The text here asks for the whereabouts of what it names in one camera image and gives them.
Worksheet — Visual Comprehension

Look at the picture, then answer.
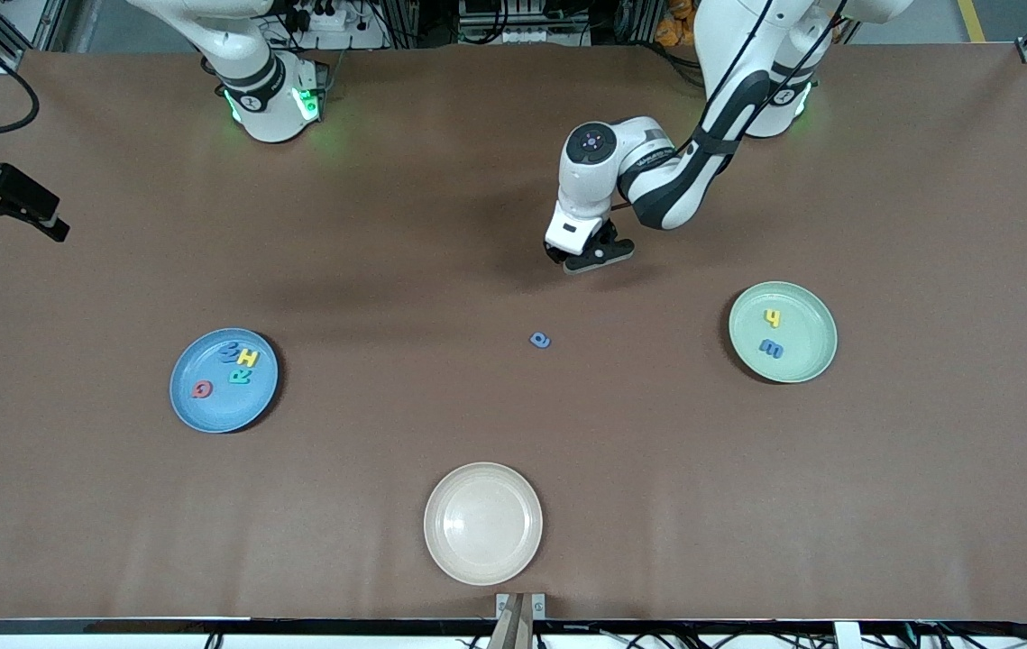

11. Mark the green plate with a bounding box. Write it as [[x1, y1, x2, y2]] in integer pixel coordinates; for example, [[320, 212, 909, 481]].
[[729, 281, 839, 384]]

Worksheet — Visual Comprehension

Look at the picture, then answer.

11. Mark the beige plate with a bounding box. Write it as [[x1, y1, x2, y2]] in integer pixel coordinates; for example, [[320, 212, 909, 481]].
[[424, 462, 544, 587]]

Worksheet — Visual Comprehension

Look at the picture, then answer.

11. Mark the blue plate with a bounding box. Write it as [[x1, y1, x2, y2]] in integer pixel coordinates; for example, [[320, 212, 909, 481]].
[[170, 327, 280, 434]]

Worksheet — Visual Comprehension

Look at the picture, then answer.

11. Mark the brown table mat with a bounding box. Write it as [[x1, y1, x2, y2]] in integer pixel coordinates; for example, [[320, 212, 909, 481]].
[[0, 43, 1027, 623]]

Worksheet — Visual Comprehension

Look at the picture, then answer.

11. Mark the white power strip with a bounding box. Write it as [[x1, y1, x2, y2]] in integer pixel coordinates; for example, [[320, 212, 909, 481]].
[[283, 0, 361, 32], [504, 25, 590, 46]]

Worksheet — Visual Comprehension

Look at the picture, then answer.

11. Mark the orange mesh bag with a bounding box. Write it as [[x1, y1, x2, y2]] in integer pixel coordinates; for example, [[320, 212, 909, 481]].
[[655, 0, 703, 48]]

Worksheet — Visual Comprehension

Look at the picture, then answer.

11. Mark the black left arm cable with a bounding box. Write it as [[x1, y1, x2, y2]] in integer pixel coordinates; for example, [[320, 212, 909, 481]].
[[608, 0, 848, 213]]

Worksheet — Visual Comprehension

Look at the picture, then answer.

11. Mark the small metal bracket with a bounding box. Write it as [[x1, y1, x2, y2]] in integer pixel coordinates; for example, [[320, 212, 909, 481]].
[[495, 592, 546, 622]]

